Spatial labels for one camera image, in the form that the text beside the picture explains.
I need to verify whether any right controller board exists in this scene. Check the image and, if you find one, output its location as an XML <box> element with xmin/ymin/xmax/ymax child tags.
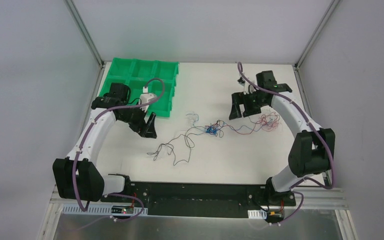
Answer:
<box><xmin>266</xmin><ymin>211</ymin><xmax>284</xmax><ymax>221</ymax></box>

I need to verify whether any red thin wire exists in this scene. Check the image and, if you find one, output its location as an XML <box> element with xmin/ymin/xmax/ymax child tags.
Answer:
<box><xmin>258</xmin><ymin>111</ymin><xmax>282</xmax><ymax>133</ymax></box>

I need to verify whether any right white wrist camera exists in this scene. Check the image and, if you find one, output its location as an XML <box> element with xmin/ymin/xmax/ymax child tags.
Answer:
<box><xmin>237</xmin><ymin>77</ymin><xmax>256</xmax><ymax>95</ymax></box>

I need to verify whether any left controller board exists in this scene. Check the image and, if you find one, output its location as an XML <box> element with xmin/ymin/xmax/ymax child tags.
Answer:
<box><xmin>111</xmin><ymin>205</ymin><xmax>134</xmax><ymax>216</ymax></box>

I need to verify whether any controller board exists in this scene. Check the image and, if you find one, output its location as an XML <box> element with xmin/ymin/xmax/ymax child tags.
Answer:
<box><xmin>266</xmin><ymin>211</ymin><xmax>284</xmax><ymax>221</ymax></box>
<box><xmin>111</xmin><ymin>205</ymin><xmax>134</xmax><ymax>216</ymax></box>

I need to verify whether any white slotted cable duct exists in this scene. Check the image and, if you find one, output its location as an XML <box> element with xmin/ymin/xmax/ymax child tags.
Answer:
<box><xmin>61</xmin><ymin>203</ymin><xmax>148</xmax><ymax>217</ymax></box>

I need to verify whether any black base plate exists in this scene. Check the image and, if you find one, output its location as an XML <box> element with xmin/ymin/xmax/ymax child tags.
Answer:
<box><xmin>100</xmin><ymin>191</ymin><xmax>283</xmax><ymax>218</ymax></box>

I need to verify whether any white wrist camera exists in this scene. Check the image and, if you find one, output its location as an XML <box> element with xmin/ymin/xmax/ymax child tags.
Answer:
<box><xmin>237</xmin><ymin>77</ymin><xmax>256</xmax><ymax>95</ymax></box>
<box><xmin>138</xmin><ymin>86</ymin><xmax>157</xmax><ymax>105</ymax></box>

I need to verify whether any blue thin wire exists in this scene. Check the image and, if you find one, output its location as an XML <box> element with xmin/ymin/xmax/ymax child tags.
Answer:
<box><xmin>204</xmin><ymin>123</ymin><xmax>224</xmax><ymax>137</ymax></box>

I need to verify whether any brown thin wire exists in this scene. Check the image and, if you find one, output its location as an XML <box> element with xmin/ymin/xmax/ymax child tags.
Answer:
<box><xmin>147</xmin><ymin>123</ymin><xmax>233</xmax><ymax>167</ymax></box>

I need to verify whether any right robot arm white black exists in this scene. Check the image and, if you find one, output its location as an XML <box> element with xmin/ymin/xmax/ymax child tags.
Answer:
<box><xmin>228</xmin><ymin>70</ymin><xmax>336</xmax><ymax>205</ymax></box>

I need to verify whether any green compartment tray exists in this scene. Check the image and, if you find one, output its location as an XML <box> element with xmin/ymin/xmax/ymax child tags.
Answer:
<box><xmin>99</xmin><ymin>57</ymin><xmax>179</xmax><ymax>118</ymax></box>

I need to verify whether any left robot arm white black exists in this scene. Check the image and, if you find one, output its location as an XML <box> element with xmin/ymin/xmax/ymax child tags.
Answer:
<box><xmin>52</xmin><ymin>83</ymin><xmax>160</xmax><ymax>203</ymax></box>

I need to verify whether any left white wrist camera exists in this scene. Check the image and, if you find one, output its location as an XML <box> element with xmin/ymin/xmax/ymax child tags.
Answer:
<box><xmin>138</xmin><ymin>86</ymin><xmax>157</xmax><ymax>105</ymax></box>

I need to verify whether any aluminium frame rail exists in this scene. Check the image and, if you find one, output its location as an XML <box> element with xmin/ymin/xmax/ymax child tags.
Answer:
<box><xmin>49</xmin><ymin>181</ymin><xmax>349</xmax><ymax>210</ymax></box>

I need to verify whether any right white slotted duct piece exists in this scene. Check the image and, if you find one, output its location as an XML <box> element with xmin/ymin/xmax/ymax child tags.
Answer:
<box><xmin>247</xmin><ymin>209</ymin><xmax>267</xmax><ymax>220</ymax></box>

